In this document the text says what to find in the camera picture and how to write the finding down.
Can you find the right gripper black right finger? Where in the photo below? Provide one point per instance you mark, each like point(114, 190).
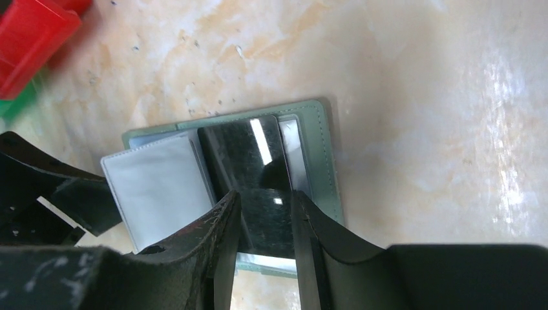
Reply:
point(337, 269)

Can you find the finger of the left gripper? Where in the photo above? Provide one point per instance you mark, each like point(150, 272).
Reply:
point(47, 202)

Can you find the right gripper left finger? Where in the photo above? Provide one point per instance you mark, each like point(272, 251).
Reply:
point(191, 269)

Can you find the green plastic bin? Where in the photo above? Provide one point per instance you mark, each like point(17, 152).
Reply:
point(11, 109)

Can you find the sage green card holder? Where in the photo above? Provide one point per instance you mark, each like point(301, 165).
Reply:
point(160, 181)

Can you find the black credit card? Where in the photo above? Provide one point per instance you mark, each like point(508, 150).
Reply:
point(247, 156)

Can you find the red plastic bin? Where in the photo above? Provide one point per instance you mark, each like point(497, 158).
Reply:
point(31, 32)

